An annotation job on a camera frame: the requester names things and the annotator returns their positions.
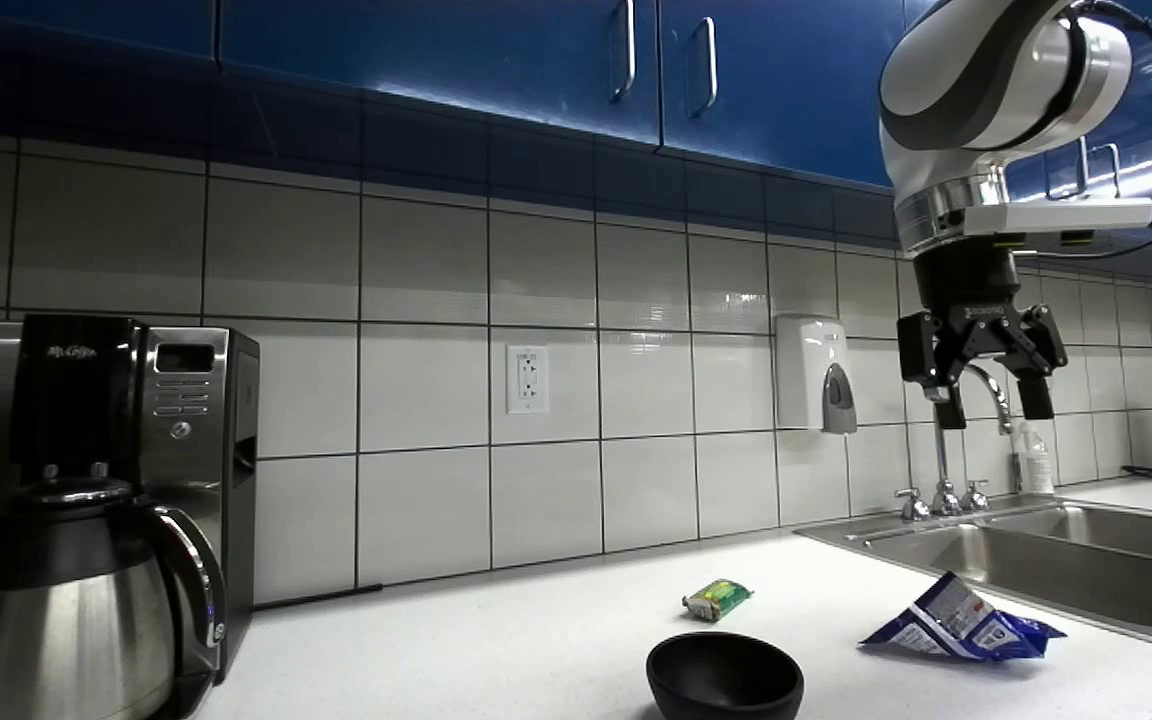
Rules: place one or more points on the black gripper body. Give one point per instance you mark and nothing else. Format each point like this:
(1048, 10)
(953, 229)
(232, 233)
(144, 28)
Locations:
(970, 294)

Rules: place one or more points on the green packet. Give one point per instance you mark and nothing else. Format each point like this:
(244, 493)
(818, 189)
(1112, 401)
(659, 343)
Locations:
(717, 603)

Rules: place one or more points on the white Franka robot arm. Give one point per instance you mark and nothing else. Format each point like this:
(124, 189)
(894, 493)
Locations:
(960, 80)

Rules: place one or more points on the blue chip packet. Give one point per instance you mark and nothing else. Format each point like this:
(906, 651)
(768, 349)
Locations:
(957, 624)

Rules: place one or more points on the black bowl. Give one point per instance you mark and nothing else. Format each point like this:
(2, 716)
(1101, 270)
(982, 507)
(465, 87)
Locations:
(720, 673)

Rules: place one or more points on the chrome gooseneck faucet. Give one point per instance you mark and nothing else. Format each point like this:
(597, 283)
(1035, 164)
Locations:
(1001, 401)

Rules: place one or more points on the clear pump soap bottle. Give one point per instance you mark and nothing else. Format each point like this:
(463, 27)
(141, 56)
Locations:
(1035, 465)

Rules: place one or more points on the stainless steel double sink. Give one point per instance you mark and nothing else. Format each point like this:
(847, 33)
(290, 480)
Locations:
(1083, 566)

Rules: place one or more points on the black steel coffee maker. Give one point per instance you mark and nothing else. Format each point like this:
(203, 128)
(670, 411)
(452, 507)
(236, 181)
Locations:
(188, 440)

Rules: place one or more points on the stainless steel carafe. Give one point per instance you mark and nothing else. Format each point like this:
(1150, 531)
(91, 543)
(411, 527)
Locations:
(56, 612)

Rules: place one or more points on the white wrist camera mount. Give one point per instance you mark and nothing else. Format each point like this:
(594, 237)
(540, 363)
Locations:
(1071, 219)

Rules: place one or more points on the white wall soap dispenser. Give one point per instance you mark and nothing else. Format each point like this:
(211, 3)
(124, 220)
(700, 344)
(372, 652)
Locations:
(808, 374)

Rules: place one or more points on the white wall power outlet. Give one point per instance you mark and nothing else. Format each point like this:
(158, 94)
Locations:
(530, 379)

